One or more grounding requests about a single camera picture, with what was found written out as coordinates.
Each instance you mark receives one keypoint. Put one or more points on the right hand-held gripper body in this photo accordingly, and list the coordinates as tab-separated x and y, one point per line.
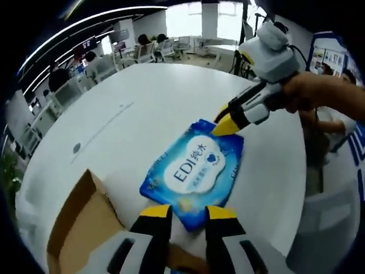
271	57

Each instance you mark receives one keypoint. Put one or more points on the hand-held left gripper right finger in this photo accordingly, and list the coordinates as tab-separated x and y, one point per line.
225	242

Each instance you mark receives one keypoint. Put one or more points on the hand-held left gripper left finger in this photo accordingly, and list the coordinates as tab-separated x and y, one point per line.
151	237

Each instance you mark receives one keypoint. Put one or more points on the blue white wet wipes pack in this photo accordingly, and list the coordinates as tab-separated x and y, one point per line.
194	171

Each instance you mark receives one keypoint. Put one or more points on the brown cardboard shoe box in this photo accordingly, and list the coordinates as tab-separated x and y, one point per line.
85	217

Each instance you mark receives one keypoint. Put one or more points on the person's right hand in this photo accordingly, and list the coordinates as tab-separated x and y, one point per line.
302	92

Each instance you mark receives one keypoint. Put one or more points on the group of white office chairs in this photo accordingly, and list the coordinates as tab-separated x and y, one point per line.
148	54

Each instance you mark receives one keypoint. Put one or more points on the blue framed wall poster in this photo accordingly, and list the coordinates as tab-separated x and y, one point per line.
333	54

